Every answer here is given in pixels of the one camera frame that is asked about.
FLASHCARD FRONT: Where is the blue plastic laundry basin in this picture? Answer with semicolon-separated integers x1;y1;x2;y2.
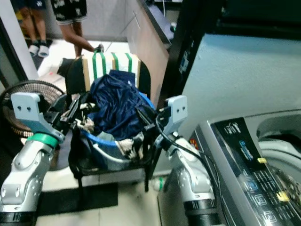
79;91;157;172

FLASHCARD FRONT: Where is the black framed washing machine lid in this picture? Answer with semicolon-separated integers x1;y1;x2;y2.
162;0;301;138

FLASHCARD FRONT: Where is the person in navy shorts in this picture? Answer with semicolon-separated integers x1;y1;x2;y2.
11;0;52;47

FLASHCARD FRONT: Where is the grey top-load washing machine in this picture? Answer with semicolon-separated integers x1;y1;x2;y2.
188;109;301;226

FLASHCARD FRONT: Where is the black electric fan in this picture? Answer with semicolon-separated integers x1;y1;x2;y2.
0;80;69;138

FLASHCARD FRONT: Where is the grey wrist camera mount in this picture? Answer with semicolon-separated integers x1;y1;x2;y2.
10;92;65;142
158;95;188;137

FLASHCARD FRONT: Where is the green white striped cushion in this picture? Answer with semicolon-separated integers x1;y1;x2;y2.
82;51;142;91

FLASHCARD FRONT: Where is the person in black patterned shorts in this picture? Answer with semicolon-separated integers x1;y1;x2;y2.
51;0;105;60

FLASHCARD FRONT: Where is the navy blue garment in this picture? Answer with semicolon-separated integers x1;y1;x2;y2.
88;69;155;142

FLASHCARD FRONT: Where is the black floor mat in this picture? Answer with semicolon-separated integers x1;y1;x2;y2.
36;182;119;217

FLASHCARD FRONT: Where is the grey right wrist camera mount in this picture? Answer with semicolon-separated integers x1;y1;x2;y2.
158;95;188;137

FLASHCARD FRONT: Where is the wooden cabinet with black top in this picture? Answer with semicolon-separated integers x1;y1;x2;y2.
124;0;175;102

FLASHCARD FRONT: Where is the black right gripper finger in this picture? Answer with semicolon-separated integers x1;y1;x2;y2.
137;118;153;137
135;105;156;123

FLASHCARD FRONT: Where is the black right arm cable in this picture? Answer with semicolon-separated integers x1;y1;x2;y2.
135;106;224;222

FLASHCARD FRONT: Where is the white slipper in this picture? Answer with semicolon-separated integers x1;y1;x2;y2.
28;43;40;57
39;43;53;58

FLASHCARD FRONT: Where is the black chair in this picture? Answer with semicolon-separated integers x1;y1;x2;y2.
63;54;164;193

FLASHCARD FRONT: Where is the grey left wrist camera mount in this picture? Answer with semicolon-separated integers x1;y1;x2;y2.
10;92;65;142

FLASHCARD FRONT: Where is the clear plastic bottle green label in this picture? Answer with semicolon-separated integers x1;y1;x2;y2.
149;176;170;193

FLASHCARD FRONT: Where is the black cloth on floor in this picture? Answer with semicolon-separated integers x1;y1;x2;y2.
56;57;84;79

